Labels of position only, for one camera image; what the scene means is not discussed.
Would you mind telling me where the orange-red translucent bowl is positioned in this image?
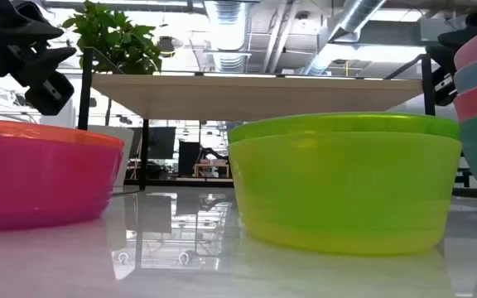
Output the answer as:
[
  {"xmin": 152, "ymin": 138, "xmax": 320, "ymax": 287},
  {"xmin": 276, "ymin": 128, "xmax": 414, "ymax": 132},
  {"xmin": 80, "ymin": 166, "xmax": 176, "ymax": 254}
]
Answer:
[{"xmin": 0, "ymin": 118, "xmax": 126, "ymax": 149}]

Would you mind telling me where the silver air duct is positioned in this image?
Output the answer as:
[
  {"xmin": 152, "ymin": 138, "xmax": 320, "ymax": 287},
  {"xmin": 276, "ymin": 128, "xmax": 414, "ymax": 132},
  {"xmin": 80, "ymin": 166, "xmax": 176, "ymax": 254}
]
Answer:
[
  {"xmin": 304, "ymin": 0, "xmax": 388, "ymax": 75},
  {"xmin": 203, "ymin": 0, "xmax": 250, "ymax": 74}
]

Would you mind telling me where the black background monitor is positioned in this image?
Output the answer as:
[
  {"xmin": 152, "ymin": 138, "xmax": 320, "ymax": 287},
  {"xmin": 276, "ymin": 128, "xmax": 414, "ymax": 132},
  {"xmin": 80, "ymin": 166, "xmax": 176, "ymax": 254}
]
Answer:
[{"xmin": 147, "ymin": 126, "xmax": 177, "ymax": 161}]

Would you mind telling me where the wooden shelf with black frame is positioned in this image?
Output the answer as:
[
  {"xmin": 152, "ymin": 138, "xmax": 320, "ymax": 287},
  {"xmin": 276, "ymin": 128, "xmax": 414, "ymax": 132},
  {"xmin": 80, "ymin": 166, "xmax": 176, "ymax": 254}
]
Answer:
[{"xmin": 76, "ymin": 46, "xmax": 437, "ymax": 191}]

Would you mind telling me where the magenta translucent bowl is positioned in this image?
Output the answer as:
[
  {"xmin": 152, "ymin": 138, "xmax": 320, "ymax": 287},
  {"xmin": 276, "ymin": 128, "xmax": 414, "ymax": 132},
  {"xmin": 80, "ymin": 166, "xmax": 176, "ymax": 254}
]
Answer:
[{"xmin": 0, "ymin": 132, "xmax": 124, "ymax": 233}]

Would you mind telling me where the green leafy plant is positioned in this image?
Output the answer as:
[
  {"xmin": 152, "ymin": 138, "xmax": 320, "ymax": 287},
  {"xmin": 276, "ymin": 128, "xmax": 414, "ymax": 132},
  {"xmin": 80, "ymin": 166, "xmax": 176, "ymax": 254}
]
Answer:
[{"xmin": 61, "ymin": 0, "xmax": 164, "ymax": 127}]

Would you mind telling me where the yellow-green translucent bowl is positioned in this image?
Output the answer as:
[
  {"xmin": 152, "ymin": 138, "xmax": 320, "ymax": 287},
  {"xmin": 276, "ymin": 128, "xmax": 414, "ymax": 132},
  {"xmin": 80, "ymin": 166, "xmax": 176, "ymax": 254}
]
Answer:
[{"xmin": 229, "ymin": 132, "xmax": 463, "ymax": 256}]

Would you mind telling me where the white plant pot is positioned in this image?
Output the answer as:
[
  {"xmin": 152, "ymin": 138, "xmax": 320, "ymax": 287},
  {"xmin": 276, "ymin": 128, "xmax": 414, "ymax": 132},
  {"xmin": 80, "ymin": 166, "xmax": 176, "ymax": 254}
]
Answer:
[{"xmin": 87, "ymin": 124, "xmax": 135, "ymax": 188}]

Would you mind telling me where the black background cabinet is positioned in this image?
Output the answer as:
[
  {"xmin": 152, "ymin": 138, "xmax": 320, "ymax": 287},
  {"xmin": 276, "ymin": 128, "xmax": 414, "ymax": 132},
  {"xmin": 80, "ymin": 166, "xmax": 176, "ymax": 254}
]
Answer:
[{"xmin": 178, "ymin": 140, "xmax": 201, "ymax": 177}]

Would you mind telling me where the green translucent bowl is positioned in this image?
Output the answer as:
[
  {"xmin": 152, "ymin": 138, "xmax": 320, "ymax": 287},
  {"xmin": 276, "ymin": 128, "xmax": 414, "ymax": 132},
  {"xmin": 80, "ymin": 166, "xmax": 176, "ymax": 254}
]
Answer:
[{"xmin": 227, "ymin": 111, "xmax": 461, "ymax": 144}]

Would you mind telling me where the small wooden background table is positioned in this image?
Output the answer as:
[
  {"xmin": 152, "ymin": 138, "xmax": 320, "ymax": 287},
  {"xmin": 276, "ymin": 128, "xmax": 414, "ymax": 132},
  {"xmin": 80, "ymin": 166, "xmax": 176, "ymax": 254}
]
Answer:
[{"xmin": 192, "ymin": 161, "xmax": 231, "ymax": 179}]

